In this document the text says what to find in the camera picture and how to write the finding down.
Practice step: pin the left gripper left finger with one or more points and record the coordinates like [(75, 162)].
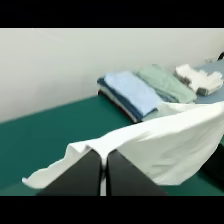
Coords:
[(80, 176)]

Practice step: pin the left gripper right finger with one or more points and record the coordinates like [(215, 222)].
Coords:
[(128, 178)]

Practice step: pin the white shirt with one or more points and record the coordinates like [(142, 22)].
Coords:
[(170, 143)]

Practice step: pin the dark blue garment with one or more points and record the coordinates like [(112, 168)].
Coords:
[(124, 104)]

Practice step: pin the light blue garment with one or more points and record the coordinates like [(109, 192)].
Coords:
[(133, 90)]

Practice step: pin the pale green garment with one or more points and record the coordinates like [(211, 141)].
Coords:
[(166, 82)]

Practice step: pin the white and grey garment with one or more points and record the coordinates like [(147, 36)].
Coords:
[(199, 79)]

